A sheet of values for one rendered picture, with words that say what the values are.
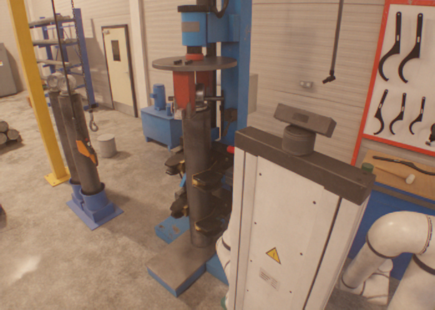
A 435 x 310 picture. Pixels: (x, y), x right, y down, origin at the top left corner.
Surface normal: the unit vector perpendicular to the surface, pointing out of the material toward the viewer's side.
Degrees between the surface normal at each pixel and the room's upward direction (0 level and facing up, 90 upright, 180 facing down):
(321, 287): 90
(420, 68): 90
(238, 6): 90
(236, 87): 90
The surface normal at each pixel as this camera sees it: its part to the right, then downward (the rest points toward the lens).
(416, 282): -0.92, 0.05
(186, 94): -0.28, 0.43
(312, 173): -0.75, 0.29
